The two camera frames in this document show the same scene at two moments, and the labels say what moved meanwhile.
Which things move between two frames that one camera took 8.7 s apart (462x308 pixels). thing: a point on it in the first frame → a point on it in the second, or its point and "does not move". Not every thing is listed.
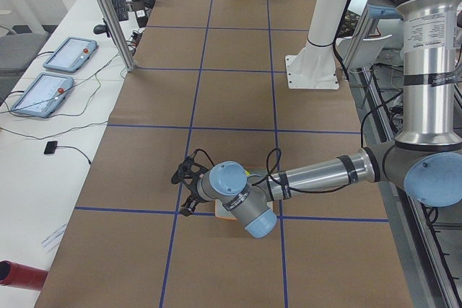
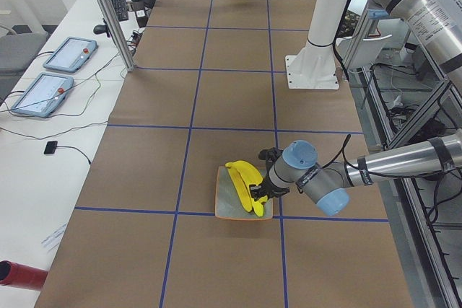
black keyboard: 118,0 does not move
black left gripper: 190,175 → 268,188
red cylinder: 22,276 does not move
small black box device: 50,147 does not move
